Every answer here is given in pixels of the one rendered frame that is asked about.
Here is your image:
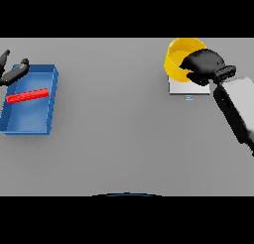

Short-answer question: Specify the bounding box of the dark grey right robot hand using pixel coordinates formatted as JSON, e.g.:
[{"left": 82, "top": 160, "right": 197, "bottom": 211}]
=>
[{"left": 179, "top": 48, "right": 237, "bottom": 87}]

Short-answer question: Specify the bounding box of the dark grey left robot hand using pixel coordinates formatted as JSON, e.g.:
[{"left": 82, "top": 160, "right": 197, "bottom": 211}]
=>
[{"left": 0, "top": 49, "right": 31, "bottom": 87}]

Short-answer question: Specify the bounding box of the red beaker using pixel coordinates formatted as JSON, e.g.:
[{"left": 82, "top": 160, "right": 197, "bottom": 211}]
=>
[{"left": 5, "top": 87, "right": 51, "bottom": 104}]

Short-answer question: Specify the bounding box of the yellow bowl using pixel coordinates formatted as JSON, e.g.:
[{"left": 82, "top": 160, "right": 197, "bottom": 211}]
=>
[{"left": 163, "top": 37, "right": 208, "bottom": 84}]

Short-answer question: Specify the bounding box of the pale square metallic scale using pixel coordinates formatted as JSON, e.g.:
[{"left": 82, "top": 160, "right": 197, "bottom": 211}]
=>
[{"left": 168, "top": 74, "right": 211, "bottom": 96}]

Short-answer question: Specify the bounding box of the blue tray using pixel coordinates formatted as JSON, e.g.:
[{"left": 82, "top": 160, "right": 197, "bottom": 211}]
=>
[{"left": 0, "top": 63, "right": 60, "bottom": 136}]

